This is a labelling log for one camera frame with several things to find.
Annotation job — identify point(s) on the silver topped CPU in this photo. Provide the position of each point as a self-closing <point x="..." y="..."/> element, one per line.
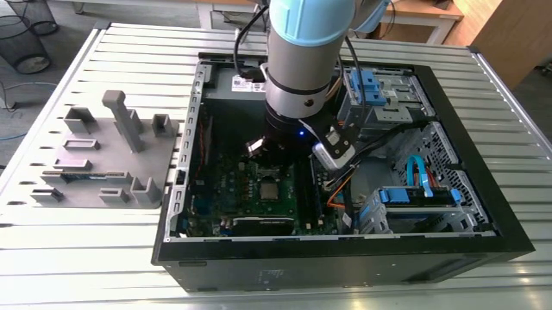
<point x="270" y="190"/>

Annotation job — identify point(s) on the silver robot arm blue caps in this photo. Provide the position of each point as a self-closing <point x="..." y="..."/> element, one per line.
<point x="302" y="48"/>

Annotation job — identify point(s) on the CPU socket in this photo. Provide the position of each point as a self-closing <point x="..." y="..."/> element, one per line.
<point x="282" y="193"/>

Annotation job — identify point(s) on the black RAM slot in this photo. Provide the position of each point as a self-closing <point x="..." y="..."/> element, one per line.
<point x="313" y="193"/>
<point x="302" y="193"/>
<point x="307" y="193"/>

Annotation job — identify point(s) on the small wrist electronics box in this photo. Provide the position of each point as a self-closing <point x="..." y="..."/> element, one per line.
<point x="264" y="72"/>

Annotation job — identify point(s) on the green motherboard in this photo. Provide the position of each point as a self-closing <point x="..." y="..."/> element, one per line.
<point x="232" y="193"/>

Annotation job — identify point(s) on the grey power supply unit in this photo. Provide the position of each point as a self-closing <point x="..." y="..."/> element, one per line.
<point x="223" y="84"/>

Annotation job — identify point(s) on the blue drive bay latch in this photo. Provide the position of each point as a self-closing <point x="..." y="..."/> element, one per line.
<point x="370" y="93"/>

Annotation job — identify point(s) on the silver optical drive bay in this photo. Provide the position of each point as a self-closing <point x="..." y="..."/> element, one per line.
<point x="397" y="113"/>

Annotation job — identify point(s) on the black graphics card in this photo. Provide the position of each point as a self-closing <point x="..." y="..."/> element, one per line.
<point x="263" y="226"/>

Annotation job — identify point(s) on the empty blue disk carrier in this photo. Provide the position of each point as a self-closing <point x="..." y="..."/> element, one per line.
<point x="366" y="213"/>

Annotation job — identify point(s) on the hard disk in blue carrier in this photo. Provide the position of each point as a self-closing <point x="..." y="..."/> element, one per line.
<point x="430" y="197"/>

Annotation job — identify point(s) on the black PC case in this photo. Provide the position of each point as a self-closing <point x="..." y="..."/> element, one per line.
<point x="345" y="261"/>

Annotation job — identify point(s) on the grey parts rack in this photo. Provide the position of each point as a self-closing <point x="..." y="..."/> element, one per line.
<point x="107" y="155"/>

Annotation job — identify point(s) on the silver disk bay cage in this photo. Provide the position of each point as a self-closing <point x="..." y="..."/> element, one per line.
<point x="465" y="219"/>

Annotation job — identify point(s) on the dark green RAM stick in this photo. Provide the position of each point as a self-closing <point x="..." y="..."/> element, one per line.
<point x="81" y="176"/>

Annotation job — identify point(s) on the white desk with wooden top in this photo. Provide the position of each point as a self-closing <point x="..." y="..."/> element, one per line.
<point x="430" y="11"/>

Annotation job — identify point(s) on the wooden cabinet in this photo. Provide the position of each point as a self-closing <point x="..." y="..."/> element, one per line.
<point x="508" y="38"/>

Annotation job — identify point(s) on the dark wrist camera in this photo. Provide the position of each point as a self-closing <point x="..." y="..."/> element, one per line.
<point x="255" y="145"/>

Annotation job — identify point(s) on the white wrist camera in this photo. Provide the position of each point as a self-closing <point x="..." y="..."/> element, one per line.
<point x="334" y="158"/>

